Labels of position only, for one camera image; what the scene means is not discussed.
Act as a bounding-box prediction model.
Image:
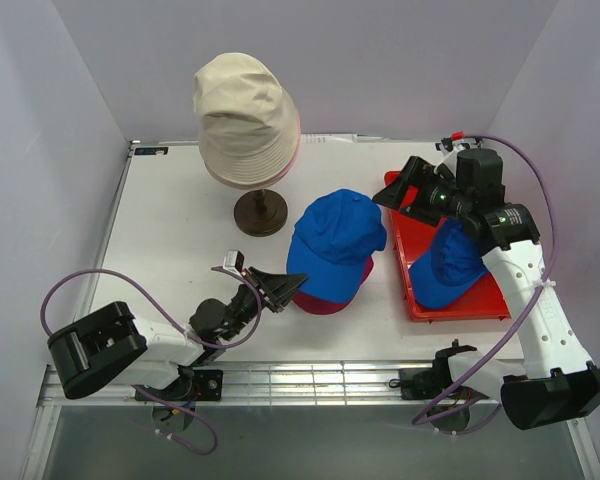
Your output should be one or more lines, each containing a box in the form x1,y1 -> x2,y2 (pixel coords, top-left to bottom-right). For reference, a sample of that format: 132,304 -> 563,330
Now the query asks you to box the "magenta cap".
292,257 -> 374,316

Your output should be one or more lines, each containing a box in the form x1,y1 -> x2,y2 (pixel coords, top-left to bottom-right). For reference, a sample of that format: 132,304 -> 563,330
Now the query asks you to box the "blue hat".
286,189 -> 387,304

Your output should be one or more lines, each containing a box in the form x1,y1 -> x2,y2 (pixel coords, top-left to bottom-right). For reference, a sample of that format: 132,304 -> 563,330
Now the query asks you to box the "red plastic bin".
383,169 -> 512,324

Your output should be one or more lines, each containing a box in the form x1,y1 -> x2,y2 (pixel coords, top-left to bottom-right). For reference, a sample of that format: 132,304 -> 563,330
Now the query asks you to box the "cream bucket hat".
193,52 -> 299,165

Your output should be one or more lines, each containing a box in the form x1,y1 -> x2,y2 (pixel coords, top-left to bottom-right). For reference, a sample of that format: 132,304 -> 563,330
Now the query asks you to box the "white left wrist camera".
221,250 -> 244,276

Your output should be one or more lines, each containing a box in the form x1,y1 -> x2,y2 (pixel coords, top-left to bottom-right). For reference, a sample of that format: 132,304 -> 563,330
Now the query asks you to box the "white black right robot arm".
373,148 -> 600,430

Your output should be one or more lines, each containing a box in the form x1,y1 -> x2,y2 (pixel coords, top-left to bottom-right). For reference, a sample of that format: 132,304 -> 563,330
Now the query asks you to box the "aluminium front rail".
35,362 -> 581,409

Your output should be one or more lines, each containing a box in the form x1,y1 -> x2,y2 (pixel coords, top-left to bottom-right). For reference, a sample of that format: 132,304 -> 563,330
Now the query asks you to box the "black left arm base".
142,369 -> 224,403

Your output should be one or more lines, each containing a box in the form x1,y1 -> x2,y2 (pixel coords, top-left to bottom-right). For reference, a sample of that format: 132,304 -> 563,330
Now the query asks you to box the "cream mannequin head stand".
233,189 -> 288,237

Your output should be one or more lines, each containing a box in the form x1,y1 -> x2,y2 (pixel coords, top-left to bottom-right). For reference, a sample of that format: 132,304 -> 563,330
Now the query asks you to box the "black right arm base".
388,367 -> 493,402

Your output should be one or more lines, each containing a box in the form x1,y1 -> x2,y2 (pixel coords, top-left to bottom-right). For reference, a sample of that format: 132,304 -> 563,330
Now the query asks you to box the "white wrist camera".
436,131 -> 483,169
221,250 -> 244,276

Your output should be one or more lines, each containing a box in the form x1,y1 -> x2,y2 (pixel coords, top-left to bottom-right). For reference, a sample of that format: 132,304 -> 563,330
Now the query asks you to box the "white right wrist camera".
436,131 -> 483,169

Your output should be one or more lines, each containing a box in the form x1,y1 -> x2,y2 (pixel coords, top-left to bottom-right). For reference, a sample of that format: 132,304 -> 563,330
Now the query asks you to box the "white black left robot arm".
40,266 -> 308,400

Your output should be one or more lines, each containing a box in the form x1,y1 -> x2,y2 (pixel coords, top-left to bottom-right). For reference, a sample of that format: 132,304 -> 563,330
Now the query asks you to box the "pink bucket hat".
205,114 -> 301,190

